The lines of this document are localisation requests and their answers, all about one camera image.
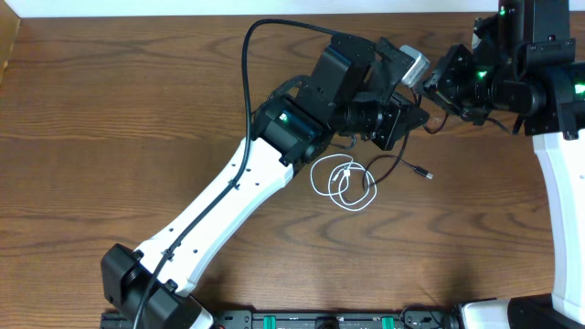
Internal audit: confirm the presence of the long black cable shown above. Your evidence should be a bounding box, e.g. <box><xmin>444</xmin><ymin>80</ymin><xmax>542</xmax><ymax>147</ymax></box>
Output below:
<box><xmin>361</xmin><ymin>90</ymin><xmax>450</xmax><ymax>193</ymax></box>

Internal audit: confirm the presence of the white usb cable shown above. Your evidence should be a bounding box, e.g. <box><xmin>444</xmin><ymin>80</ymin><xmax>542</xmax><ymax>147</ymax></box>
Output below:
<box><xmin>309</xmin><ymin>154</ymin><xmax>378</xmax><ymax>213</ymax></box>

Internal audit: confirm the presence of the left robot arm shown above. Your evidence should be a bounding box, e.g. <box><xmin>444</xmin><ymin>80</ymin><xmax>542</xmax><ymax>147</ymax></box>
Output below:
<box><xmin>101</xmin><ymin>34</ymin><xmax>430</xmax><ymax>328</ymax></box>

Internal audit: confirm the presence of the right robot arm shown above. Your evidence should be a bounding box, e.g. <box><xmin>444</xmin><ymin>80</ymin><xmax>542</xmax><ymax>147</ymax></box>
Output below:
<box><xmin>419</xmin><ymin>0</ymin><xmax>584</xmax><ymax>328</ymax></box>

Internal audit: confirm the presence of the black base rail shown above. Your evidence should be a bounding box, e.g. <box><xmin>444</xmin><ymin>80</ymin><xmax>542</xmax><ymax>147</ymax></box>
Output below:
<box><xmin>100</xmin><ymin>309</ymin><xmax>461</xmax><ymax>329</ymax></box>

